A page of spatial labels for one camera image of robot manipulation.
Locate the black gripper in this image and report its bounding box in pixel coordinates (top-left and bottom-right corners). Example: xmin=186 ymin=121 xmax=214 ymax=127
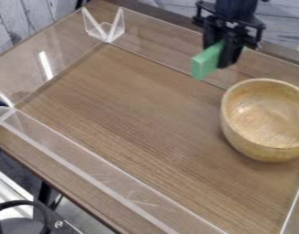
xmin=193 ymin=0 xmax=266 ymax=69

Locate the green rectangular block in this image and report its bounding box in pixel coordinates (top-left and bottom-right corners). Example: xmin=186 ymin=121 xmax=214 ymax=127
xmin=191 ymin=39 xmax=250 ymax=81

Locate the brown wooden bowl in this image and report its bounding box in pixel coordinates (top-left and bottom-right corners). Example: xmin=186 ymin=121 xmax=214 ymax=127
xmin=221 ymin=79 xmax=299 ymax=162

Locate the black table leg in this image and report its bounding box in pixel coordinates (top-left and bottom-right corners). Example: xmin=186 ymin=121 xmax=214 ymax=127
xmin=38 ymin=182 xmax=53 ymax=205

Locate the black base with screw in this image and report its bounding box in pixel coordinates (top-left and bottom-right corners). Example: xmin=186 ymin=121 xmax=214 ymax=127
xmin=34 ymin=202 xmax=85 ymax=234

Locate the clear acrylic corner bracket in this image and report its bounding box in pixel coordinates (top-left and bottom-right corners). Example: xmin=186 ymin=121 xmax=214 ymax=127
xmin=81 ymin=7 xmax=125 ymax=44

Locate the black cable loop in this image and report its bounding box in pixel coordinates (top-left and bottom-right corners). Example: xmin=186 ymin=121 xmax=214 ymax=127
xmin=0 ymin=199 xmax=51 ymax=234

